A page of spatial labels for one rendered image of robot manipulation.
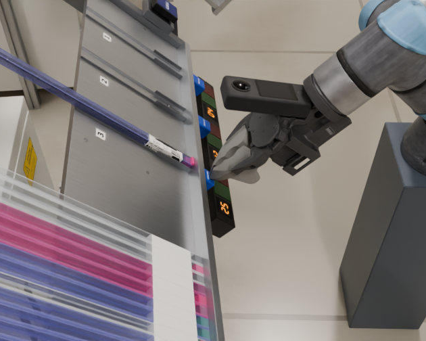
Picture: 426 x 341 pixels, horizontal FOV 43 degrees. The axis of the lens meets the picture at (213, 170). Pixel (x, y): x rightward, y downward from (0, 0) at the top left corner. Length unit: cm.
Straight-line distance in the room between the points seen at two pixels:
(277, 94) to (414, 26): 18
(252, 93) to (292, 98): 5
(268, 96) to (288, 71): 150
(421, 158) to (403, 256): 25
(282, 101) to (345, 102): 8
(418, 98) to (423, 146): 32
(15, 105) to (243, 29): 149
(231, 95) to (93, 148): 18
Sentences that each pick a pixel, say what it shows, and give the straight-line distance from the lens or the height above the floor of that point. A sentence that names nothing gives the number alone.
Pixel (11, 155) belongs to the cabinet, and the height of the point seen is 62.
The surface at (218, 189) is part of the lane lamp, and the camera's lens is 83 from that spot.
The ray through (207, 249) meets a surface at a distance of 67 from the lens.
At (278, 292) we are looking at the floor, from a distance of 150.
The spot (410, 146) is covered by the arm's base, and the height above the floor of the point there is 58.
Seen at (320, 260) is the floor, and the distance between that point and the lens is 158.
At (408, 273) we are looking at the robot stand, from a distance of 129.
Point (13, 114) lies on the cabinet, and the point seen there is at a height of 62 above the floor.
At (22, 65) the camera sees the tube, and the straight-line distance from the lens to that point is 68.
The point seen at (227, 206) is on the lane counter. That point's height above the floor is 65.
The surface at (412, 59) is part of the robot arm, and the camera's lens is 69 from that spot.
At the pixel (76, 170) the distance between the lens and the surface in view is 63.
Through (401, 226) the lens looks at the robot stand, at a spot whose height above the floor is 43.
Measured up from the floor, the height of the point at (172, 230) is 75.
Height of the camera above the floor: 129
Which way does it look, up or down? 47 degrees down
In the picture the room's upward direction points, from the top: straight up
